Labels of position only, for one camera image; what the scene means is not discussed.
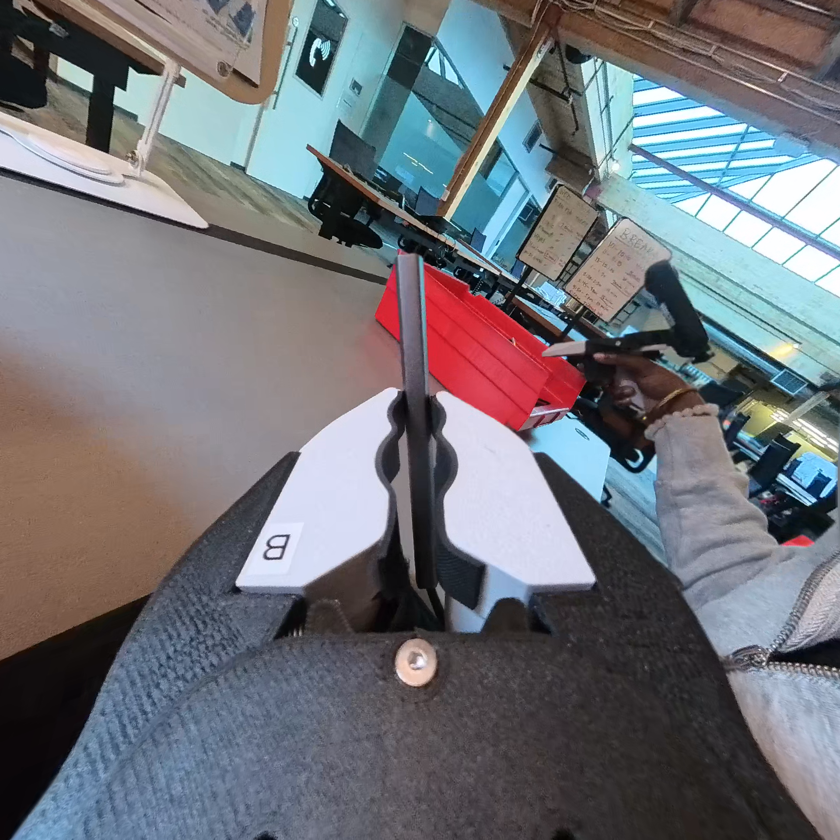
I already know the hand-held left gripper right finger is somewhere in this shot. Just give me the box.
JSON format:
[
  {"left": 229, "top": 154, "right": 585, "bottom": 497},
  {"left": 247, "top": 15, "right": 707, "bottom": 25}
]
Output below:
[{"left": 430, "top": 390, "right": 597, "bottom": 632}]

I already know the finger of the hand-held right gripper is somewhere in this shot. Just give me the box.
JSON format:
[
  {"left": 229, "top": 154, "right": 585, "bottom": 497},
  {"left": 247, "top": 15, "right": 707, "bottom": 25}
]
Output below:
[{"left": 541, "top": 330, "right": 672, "bottom": 362}]

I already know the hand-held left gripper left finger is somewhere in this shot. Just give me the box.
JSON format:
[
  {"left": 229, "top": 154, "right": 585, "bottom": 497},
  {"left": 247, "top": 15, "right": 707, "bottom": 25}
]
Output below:
[{"left": 235, "top": 387, "right": 403, "bottom": 632}]

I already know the red plastic bin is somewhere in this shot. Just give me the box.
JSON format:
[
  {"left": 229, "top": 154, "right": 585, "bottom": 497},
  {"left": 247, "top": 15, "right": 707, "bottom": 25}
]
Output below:
[{"left": 375, "top": 252, "right": 587, "bottom": 432}]

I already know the person's right hand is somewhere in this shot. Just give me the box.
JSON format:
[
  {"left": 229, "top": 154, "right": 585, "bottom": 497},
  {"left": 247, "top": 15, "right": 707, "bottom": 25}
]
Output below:
[{"left": 591, "top": 353, "right": 706, "bottom": 448}]

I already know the whiteboard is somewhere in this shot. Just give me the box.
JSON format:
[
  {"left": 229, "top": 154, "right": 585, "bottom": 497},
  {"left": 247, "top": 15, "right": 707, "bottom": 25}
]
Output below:
[
  {"left": 563, "top": 218, "right": 673, "bottom": 324},
  {"left": 515, "top": 184, "right": 601, "bottom": 282}
]

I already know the white side table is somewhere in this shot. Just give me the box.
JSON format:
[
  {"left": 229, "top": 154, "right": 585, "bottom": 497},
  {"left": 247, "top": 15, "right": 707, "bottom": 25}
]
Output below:
[{"left": 528, "top": 420, "right": 613, "bottom": 505}]

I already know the black phone icon sign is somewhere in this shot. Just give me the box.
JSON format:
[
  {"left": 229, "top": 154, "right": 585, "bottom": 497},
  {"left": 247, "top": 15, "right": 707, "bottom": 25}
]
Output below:
[{"left": 293, "top": 0, "right": 350, "bottom": 99}]

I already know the plywood poster board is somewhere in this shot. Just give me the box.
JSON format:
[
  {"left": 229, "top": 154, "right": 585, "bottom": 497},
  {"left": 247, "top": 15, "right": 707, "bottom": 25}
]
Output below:
[{"left": 33, "top": 0, "right": 294, "bottom": 107}]

